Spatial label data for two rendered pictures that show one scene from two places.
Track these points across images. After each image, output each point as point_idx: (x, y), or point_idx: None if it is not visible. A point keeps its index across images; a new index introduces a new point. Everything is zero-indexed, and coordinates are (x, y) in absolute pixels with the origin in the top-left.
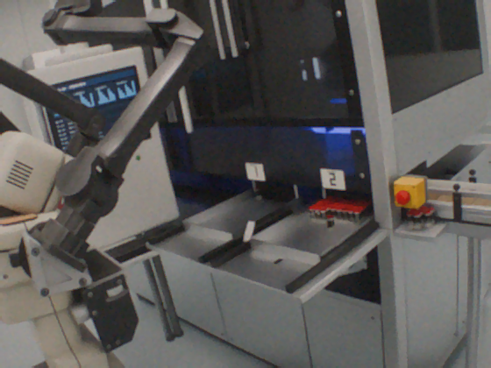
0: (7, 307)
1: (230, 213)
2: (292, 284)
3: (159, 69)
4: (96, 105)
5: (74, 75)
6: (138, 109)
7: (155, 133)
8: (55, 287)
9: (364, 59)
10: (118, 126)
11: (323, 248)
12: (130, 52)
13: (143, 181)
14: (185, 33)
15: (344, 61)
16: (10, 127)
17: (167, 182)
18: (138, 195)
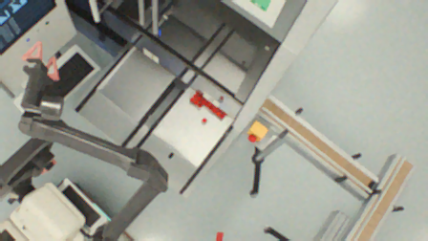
0: None
1: (127, 70)
2: (182, 191)
3: (138, 199)
4: (10, 14)
5: None
6: (129, 219)
7: (59, 1)
8: None
9: (258, 98)
10: (117, 225)
11: (198, 146)
12: None
13: (51, 32)
14: (156, 186)
15: (244, 86)
16: (17, 180)
17: (68, 22)
18: (48, 42)
